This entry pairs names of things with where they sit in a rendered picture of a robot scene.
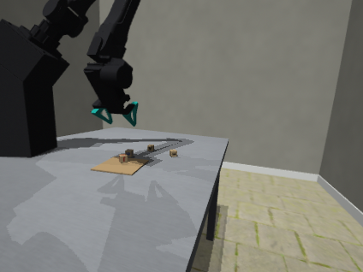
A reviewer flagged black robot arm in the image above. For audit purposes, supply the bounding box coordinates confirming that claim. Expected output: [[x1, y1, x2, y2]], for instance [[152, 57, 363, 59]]
[[19, 0, 140, 100]]

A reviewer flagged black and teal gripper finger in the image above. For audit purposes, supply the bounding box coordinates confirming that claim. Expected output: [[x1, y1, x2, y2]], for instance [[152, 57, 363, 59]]
[[123, 102, 138, 127], [92, 108, 113, 124]]

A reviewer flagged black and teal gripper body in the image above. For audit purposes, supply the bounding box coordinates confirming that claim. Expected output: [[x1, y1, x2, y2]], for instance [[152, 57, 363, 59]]
[[92, 86, 134, 115]]

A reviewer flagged tan flat mat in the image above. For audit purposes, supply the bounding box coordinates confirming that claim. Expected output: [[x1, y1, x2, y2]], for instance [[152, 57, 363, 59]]
[[91, 157, 149, 175]]

